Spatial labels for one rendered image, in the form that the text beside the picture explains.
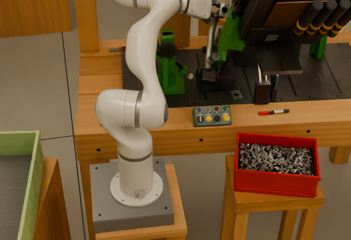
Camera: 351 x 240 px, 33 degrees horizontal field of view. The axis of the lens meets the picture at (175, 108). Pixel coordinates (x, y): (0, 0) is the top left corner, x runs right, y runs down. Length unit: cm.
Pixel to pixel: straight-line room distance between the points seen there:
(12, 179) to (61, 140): 140
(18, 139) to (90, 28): 70
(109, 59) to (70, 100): 122
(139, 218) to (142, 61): 55
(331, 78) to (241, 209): 80
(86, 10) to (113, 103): 96
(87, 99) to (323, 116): 100
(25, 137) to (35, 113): 157
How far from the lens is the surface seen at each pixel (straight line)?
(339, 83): 274
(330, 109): 259
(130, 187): 209
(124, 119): 188
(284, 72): 237
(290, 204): 234
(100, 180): 220
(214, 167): 351
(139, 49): 191
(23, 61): 441
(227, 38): 245
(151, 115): 186
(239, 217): 235
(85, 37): 284
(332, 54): 292
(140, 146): 196
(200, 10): 246
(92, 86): 266
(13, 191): 231
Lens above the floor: 252
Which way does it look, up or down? 40 degrees down
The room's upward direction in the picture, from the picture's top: 1 degrees clockwise
